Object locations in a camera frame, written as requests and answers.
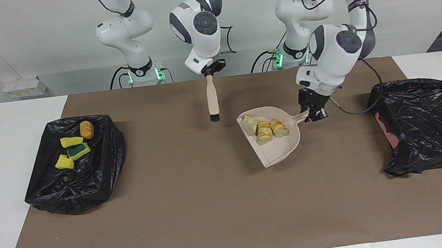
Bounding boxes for beige hand brush black bristles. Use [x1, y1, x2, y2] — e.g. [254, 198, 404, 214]
[204, 73, 222, 123]

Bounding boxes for small striped croissant piece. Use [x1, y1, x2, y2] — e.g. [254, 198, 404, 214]
[269, 118, 290, 138]

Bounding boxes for beige plastic dustpan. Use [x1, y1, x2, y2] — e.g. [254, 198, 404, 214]
[235, 101, 317, 171]

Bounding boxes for large striped croissant piece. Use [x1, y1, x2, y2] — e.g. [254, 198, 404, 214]
[255, 120, 274, 146]

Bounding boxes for pale bread piece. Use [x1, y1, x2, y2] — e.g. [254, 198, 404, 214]
[241, 114, 260, 137]

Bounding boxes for brown cork-like nugget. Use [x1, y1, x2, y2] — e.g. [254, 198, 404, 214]
[79, 120, 95, 140]

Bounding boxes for green and yellow sponge piece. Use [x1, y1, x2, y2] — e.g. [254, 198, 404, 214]
[65, 142, 93, 162]

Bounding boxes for large yellow sponge piece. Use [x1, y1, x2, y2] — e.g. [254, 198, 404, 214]
[59, 135, 85, 149]

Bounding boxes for small yellow sponge piece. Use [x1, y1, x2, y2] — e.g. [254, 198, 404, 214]
[53, 153, 75, 172]

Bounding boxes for pink bin with black bag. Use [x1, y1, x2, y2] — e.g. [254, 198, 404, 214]
[365, 75, 442, 180]

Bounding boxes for brown table mat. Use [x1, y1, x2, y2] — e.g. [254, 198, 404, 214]
[0, 49, 442, 248]

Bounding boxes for white box on table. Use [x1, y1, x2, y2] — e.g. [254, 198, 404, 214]
[1, 75, 49, 100]

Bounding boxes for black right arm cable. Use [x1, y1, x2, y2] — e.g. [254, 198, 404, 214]
[91, 0, 239, 73]

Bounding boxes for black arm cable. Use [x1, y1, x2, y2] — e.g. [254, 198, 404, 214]
[300, 0, 389, 121]
[91, 0, 239, 73]

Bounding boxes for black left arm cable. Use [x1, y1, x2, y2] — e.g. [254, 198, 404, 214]
[300, 0, 389, 121]

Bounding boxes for black base cable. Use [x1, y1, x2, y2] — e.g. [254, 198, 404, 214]
[108, 65, 133, 90]
[248, 47, 282, 74]

